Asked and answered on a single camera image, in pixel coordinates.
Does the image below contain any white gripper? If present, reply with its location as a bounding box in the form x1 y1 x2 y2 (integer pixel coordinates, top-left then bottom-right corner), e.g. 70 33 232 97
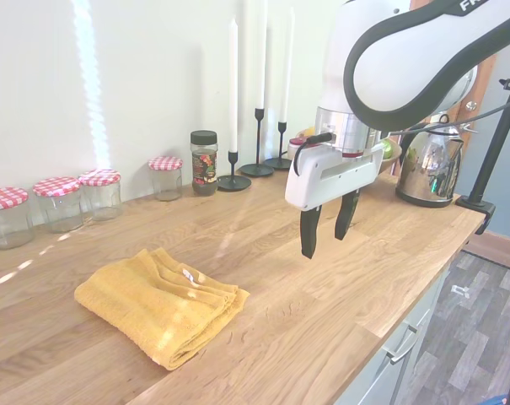
284 142 385 260

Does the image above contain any yellow terry towel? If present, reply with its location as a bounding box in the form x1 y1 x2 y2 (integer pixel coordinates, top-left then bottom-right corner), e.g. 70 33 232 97
74 247 251 372

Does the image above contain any pale grey counter cabinet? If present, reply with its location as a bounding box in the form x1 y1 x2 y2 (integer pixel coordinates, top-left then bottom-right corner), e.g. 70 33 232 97
333 248 464 405

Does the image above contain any wooden fruit bowl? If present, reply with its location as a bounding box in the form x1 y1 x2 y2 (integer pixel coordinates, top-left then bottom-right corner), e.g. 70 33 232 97
294 133 404 175

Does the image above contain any stainless steel kettle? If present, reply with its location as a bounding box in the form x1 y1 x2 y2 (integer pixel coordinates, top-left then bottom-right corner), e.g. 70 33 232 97
395 112 467 209

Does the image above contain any black lidded coffee jar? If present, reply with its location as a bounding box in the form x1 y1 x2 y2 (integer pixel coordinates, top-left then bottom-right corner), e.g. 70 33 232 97
190 130 219 197

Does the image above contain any tall white candle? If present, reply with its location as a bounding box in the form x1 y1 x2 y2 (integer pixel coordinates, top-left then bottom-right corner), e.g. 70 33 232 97
278 7 297 124
228 15 240 154
258 0 269 111

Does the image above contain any glass jar red checked lid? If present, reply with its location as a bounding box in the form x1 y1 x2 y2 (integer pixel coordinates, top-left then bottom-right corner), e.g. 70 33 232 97
78 169 125 223
148 155 185 203
0 187 35 251
32 176 85 235

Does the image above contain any silver drawer handle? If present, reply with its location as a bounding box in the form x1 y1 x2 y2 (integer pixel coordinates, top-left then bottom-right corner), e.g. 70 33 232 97
384 323 421 365

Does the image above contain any black camera stand with clamp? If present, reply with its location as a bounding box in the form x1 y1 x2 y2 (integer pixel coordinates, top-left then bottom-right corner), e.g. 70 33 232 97
455 57 510 235

